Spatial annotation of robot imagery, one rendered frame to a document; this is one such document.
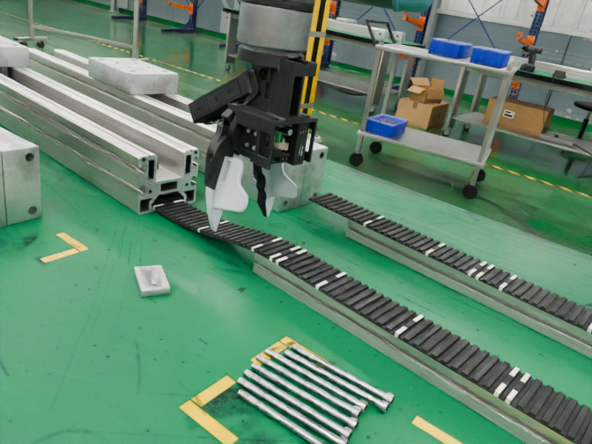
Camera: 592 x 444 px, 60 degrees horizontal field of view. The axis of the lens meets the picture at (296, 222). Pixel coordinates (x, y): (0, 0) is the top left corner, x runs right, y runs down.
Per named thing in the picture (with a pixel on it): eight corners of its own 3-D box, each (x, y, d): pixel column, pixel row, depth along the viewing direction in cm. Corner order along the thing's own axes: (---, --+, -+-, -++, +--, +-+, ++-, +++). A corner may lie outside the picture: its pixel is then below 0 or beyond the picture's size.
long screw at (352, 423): (358, 426, 42) (360, 418, 42) (352, 433, 41) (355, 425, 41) (255, 367, 47) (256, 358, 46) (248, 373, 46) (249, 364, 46)
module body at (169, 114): (280, 183, 92) (287, 137, 89) (239, 192, 85) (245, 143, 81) (64, 82, 137) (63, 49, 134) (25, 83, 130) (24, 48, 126)
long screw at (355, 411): (360, 416, 43) (363, 406, 43) (355, 422, 42) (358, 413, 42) (260, 358, 48) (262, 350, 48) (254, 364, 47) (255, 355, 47)
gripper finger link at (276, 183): (291, 230, 64) (284, 168, 59) (257, 213, 68) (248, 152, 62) (307, 218, 66) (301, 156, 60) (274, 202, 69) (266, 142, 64)
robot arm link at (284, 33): (225, -2, 52) (279, 6, 58) (221, 45, 54) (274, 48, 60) (277, 9, 48) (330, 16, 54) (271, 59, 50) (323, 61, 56)
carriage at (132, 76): (176, 106, 108) (178, 73, 105) (129, 108, 100) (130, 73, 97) (134, 88, 117) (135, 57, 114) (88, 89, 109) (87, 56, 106)
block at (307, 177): (327, 198, 89) (337, 145, 85) (277, 212, 80) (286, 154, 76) (289, 181, 94) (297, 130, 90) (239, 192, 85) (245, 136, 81)
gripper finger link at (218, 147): (203, 187, 57) (232, 112, 55) (195, 182, 57) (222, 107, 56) (232, 194, 60) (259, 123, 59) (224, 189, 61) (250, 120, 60)
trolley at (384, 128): (484, 181, 398) (528, 47, 357) (474, 201, 351) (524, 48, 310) (359, 148, 432) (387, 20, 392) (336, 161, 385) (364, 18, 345)
